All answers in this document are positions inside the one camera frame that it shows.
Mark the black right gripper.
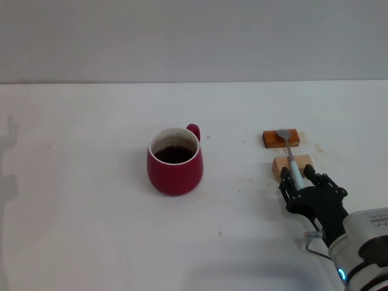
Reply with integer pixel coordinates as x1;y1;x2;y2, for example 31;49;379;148
278;164;350;247

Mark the blue handled metal spoon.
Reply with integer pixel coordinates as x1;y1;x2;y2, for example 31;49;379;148
276;129;306;187

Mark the red ceramic mug with coffee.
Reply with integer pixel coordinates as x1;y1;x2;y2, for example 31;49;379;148
147;123;204;197

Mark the light wooden block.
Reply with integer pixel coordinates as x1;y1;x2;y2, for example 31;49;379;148
271;154;315;184

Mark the dark brown wooden block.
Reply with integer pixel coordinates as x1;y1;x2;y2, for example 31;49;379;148
262;129;301;149

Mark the thin grey gripper cable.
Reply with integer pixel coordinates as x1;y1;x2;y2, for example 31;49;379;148
304;230;333;261

